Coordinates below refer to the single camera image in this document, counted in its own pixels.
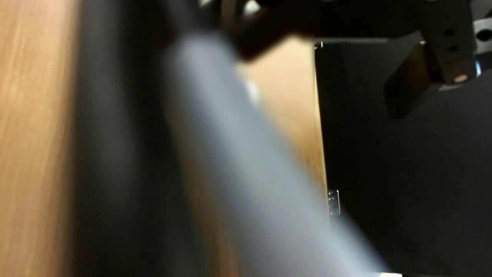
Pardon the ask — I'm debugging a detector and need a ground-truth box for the wooden cabinet door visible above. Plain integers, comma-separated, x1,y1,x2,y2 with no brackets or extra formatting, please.
0,0,386,277

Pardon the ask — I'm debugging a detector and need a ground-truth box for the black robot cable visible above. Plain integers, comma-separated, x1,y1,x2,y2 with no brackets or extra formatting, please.
76,0,207,277

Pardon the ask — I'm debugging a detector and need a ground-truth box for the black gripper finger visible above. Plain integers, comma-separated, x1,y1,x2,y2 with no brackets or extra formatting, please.
383,0,492,120

